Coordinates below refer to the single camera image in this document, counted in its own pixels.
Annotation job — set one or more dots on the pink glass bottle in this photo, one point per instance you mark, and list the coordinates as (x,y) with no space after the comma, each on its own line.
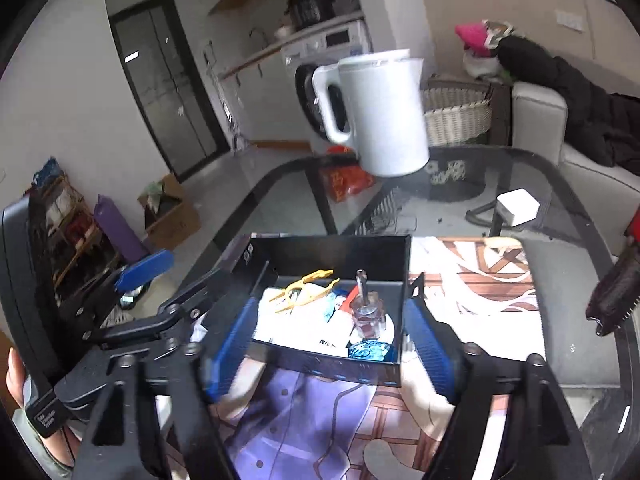
(367,315)

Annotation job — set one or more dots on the kitchen counter cabinet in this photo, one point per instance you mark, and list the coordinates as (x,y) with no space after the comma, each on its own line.
(260,60)

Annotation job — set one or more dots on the white green cloth bundle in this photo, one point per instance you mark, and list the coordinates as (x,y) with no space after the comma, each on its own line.
(480,65)

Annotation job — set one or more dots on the purple yoga mat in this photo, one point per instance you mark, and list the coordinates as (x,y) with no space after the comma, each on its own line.
(120,230)

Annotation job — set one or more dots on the black puffer jacket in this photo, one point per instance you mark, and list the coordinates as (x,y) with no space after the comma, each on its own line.
(575,95)

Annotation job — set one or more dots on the yellow plastic tweezers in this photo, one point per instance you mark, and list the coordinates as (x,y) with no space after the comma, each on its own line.
(305,287)

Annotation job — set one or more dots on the black framed glass door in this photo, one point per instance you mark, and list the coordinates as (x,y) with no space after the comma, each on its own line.
(165,85)

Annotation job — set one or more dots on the shoe rack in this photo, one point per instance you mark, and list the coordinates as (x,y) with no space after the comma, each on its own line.
(70,220)

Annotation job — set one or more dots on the white packets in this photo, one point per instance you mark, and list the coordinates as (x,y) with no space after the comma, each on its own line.
(280,327)

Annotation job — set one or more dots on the printed desk mat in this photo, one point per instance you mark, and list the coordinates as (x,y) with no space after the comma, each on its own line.
(310,410)

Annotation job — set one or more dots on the white charger cube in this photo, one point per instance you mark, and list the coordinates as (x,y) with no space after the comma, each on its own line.
(517,206)

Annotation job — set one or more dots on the person's left hand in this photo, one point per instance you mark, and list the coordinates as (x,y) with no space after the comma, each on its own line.
(20,385)

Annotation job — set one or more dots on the cardboard box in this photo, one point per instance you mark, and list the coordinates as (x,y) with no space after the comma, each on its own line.
(175,220)

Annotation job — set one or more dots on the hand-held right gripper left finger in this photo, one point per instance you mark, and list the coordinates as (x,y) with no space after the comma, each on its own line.
(227,355)

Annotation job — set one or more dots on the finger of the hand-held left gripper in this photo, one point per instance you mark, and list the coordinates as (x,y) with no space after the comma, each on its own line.
(200,291)
(145,266)

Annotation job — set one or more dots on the patterned grey cap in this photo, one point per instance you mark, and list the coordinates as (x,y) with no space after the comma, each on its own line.
(497,32)

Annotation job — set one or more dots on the beige sofa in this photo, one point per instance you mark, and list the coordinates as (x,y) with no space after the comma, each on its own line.
(540,110)

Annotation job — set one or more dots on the black storage box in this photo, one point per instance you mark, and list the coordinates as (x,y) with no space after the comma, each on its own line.
(325,255)

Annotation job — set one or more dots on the pink knit hat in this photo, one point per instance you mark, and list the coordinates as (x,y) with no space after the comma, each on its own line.
(472,37)

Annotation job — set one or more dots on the wicker basket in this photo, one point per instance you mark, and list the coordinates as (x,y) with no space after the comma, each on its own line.
(457,117)

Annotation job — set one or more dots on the black pressure cooker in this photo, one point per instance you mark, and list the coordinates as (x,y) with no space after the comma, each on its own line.
(310,7)

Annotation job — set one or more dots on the white washing machine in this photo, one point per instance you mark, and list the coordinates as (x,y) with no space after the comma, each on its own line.
(340,36)

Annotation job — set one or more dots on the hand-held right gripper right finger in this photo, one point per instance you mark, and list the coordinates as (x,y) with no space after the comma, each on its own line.
(430,347)

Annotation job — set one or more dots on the kitchen faucet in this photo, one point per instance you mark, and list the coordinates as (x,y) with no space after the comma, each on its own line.
(257,35)

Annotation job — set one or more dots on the white electric kettle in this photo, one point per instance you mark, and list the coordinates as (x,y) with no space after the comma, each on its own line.
(385,110)

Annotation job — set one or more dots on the wall socket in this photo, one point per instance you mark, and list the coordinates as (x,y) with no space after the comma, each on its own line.
(568,19)

